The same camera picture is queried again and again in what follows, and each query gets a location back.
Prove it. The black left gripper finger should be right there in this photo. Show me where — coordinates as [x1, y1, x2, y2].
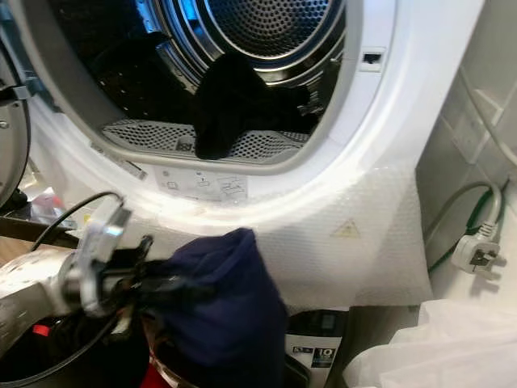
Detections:
[166, 276, 216, 305]

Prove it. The navy blue cloth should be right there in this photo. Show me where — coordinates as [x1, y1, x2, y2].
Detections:
[158, 227, 288, 388]

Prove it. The red garment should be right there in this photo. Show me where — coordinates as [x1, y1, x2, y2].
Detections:
[140, 363, 172, 388]

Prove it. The dark laundry basket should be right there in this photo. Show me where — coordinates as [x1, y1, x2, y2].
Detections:
[0, 310, 172, 388]

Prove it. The white instruction sticker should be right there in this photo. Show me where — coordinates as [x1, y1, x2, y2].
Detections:
[153, 165, 249, 202]

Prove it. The clear plastic storage box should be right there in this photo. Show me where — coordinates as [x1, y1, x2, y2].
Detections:
[23, 185, 75, 224]

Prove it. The black label with number ten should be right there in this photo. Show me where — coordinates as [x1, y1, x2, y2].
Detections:
[284, 310, 350, 388]

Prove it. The grey lint filter grille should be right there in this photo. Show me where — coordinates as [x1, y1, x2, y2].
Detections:
[100, 118, 309, 163]

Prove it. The yellow triangle warning sticker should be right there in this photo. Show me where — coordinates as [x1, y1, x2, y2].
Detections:
[330, 219, 364, 240]

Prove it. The clear bubble wrap sheet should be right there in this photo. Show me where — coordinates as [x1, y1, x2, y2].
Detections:
[257, 164, 435, 313]

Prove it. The grey round dryer door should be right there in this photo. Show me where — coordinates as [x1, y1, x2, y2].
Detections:
[0, 0, 35, 213]

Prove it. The large black garment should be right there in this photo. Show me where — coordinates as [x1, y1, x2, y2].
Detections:
[192, 52, 321, 161]

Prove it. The white tumble dryer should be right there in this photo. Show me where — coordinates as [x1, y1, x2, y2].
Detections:
[12, 0, 487, 314]

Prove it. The white plastic bag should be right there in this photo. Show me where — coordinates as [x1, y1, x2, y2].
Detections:
[342, 297, 517, 388]

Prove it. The perforated steel dryer drum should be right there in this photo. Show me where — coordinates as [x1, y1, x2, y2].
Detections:
[48, 0, 347, 154]

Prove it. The white power plug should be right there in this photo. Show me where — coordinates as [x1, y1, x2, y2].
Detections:
[450, 221, 504, 276]

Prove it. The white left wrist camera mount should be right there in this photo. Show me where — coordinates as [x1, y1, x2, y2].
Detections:
[76, 197, 135, 318]

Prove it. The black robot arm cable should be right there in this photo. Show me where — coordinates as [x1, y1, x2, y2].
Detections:
[39, 191, 124, 247]

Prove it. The grey power cable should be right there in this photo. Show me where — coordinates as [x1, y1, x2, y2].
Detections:
[423, 181, 500, 245]

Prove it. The green cable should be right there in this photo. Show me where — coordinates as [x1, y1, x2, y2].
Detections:
[428, 189, 498, 273]

